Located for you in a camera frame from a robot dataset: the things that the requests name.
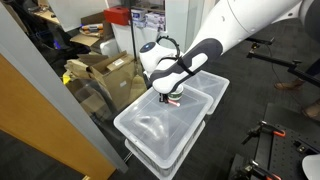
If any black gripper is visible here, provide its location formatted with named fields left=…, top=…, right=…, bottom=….
left=159, top=93, right=168, bottom=101

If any white green ceramic cup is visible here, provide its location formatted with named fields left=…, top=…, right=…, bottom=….
left=168, top=85, right=184, bottom=101

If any brown shoe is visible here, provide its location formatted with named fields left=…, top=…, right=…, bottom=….
left=274, top=79, right=304, bottom=90

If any orange handled clamp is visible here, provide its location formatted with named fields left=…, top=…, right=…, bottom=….
left=241, top=121, right=286, bottom=145
left=231, top=160, right=282, bottom=180

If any open cardboard box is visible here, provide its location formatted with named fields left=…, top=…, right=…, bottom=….
left=65, top=51, right=137, bottom=110

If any grey plastic storage bin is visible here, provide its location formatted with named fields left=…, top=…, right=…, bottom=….
left=125, top=121, right=205, bottom=180

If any red box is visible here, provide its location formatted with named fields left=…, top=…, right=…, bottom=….
left=103, top=6, right=130, bottom=26

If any black optical breadboard table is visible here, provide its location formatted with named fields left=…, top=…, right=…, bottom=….
left=228, top=103, right=320, bottom=180

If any wooden door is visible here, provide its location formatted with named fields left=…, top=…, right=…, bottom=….
left=0, top=55, right=115, bottom=180

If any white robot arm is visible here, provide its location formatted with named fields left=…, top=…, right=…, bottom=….
left=139, top=0, right=320, bottom=94

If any red marker pen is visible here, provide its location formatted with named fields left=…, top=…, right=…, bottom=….
left=168, top=101, right=180, bottom=107

